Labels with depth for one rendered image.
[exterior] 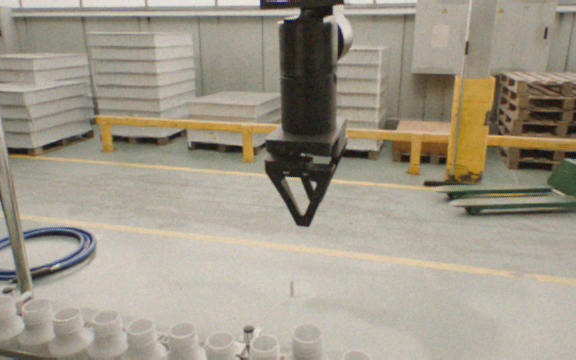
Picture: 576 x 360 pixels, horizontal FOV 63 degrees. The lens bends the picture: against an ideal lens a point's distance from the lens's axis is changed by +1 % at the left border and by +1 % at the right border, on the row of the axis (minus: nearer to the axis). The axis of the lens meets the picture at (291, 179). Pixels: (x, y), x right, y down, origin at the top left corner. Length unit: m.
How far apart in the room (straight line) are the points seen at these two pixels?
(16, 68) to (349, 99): 4.85
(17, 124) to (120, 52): 1.58
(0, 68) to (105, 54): 1.79
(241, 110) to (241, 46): 2.09
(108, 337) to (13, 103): 6.23
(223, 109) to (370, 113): 1.88
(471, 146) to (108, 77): 4.80
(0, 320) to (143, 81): 6.13
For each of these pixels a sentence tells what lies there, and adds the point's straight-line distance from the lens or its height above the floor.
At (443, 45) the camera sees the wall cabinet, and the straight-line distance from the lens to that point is 7.17.
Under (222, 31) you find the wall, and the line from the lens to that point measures 8.12.
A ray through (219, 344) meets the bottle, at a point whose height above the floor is 1.15.
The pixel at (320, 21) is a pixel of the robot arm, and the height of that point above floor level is 1.55.
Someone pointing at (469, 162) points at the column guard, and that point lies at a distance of 5.10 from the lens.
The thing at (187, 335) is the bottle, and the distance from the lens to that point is 0.70.
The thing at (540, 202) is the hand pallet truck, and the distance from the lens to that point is 4.67.
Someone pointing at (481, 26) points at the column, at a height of 1.58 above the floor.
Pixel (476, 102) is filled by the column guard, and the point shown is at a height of 0.88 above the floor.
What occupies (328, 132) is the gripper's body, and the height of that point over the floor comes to 1.45.
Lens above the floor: 1.55
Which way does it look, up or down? 18 degrees down
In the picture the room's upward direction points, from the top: straight up
